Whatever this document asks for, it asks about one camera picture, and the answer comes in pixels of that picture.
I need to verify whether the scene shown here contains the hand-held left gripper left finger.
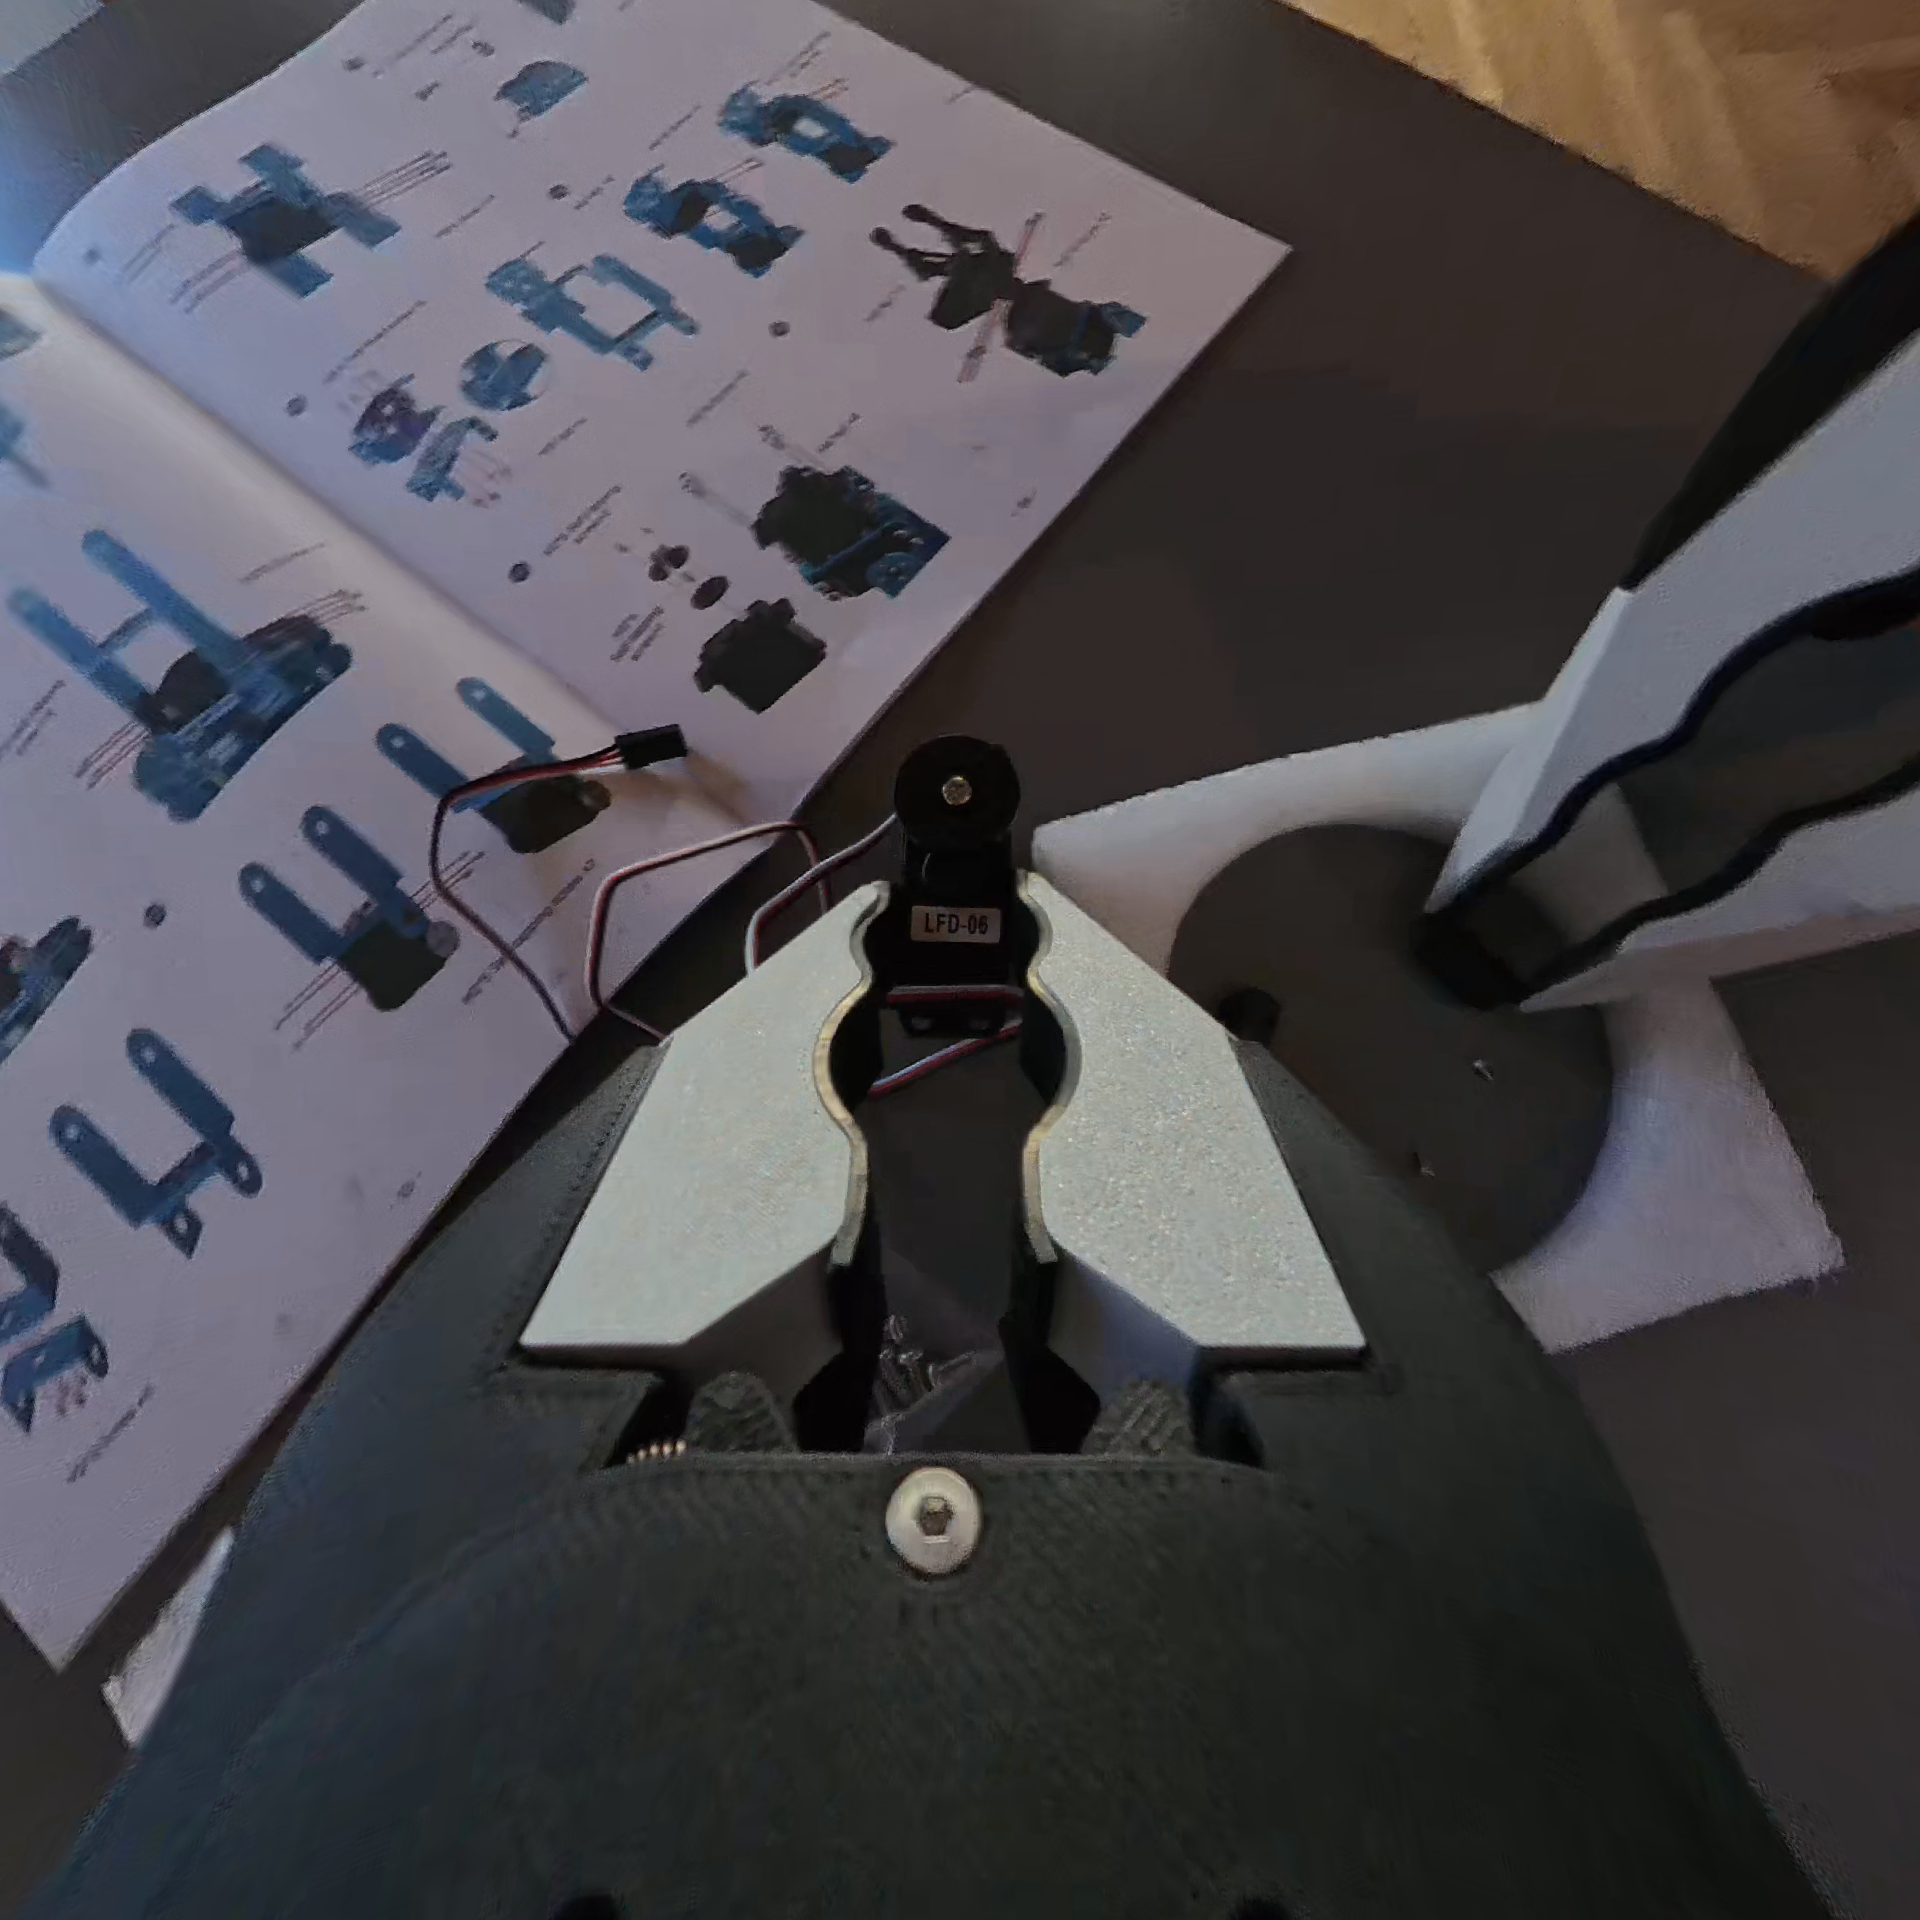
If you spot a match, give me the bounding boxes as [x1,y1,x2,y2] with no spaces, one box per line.
[517,882,890,1452]

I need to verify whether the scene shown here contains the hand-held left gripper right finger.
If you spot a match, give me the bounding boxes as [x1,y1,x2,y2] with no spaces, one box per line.
[1020,876,1370,1450]

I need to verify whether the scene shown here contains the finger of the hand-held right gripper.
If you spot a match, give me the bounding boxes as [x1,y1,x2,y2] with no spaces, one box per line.
[1519,778,1920,1011]
[1425,337,1920,911]

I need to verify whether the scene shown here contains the black servo motor with wires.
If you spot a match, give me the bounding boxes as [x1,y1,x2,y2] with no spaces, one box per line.
[430,724,1038,1105]

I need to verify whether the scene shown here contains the dark grey desk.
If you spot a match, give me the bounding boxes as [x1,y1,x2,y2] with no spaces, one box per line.
[0,0,1920,1920]

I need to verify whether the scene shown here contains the open instruction manual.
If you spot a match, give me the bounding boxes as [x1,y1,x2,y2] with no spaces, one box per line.
[0,0,1295,1671]

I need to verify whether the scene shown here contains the white foam frame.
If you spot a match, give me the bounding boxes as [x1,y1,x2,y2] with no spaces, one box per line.
[1031,703,1847,1353]

